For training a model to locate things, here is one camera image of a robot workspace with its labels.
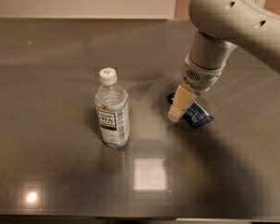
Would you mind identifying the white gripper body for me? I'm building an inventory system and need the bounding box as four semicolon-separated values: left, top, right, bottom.
181;55;223;93

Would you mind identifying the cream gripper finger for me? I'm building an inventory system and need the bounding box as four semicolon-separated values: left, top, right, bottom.
168;84;196;122

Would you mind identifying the blue rxbar blueberry wrapper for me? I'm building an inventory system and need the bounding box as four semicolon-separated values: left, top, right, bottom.
167;93;214;129

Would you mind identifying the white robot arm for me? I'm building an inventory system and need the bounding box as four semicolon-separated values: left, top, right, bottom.
168;0;280;122

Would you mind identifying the clear plastic water bottle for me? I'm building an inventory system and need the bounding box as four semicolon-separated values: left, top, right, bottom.
94;67;130;148

